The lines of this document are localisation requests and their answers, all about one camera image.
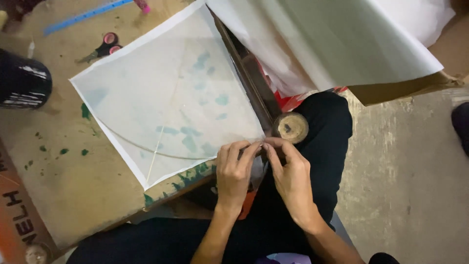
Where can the person's left hand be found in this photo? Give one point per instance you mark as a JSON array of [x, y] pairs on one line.
[[232, 179]]

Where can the white paper kite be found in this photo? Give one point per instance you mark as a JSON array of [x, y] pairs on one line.
[[172, 99]]

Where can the orange plastic piece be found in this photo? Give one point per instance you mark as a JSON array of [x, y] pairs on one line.
[[247, 205]]

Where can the dark wooden strip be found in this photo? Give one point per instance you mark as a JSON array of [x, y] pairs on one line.
[[252, 84]]

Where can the pink plastic cap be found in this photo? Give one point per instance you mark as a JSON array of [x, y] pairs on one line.
[[143, 5]]

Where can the stack of white paper sheets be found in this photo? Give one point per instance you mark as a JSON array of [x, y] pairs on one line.
[[322, 40]]

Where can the small white glue bottle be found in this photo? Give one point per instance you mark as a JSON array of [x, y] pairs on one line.
[[31, 49]]

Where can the black striped container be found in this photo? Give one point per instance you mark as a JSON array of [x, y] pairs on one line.
[[22, 79]]

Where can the person's black trousers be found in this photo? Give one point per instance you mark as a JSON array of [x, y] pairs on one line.
[[322, 146]]

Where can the round wooden spool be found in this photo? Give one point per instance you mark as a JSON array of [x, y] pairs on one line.
[[291, 127]]

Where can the blue plastic ruler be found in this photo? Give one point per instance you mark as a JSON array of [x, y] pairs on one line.
[[86, 16]]

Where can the person's right hand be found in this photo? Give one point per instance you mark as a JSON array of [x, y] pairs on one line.
[[293, 183]]

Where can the red plastic bag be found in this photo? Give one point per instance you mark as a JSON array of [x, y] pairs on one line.
[[289, 102]]

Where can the round tan lid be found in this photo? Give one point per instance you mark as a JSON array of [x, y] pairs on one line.
[[36, 253]]

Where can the brown cardboard box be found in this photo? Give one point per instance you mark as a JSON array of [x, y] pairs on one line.
[[447, 62]]

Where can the orange printed cardboard box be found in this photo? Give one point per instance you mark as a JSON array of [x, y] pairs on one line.
[[16, 220]]

